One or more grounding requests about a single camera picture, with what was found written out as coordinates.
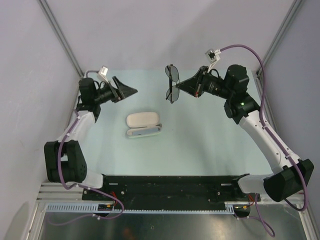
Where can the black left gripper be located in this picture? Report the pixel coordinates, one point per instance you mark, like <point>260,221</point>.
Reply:
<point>123,91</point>

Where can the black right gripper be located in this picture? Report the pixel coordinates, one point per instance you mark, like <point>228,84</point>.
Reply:
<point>195,85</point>

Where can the black gold aviator sunglasses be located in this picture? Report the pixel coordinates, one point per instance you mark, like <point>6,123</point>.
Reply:
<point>173,92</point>

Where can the pale green glasses case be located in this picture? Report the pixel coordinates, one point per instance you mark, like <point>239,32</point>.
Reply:
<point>142,120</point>

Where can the blue square cleaning cloth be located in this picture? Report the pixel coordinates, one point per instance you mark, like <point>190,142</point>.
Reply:
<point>146,131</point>

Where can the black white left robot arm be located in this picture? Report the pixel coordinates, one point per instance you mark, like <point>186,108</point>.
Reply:
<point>64,159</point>

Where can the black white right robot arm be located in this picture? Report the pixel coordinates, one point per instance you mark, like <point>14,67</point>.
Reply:
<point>290,174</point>

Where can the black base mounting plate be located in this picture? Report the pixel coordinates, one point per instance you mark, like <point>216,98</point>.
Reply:
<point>278,188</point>

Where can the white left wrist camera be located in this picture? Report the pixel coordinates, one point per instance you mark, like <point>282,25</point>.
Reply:
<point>102,74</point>

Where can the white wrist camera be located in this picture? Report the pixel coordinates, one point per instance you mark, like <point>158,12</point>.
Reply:
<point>213,57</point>
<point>102,74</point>

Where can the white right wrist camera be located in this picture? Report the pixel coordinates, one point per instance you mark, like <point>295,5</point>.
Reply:
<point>213,57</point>

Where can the left rear aluminium post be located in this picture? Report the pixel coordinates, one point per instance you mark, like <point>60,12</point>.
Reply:
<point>57,30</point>

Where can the aluminium post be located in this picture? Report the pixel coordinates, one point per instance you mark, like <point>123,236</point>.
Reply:
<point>57,30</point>
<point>283,29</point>

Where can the aluminium front frame rail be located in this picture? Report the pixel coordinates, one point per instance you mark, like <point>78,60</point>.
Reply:
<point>125,192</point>

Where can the right rear aluminium post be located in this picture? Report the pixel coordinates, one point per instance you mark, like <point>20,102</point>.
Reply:
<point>283,29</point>

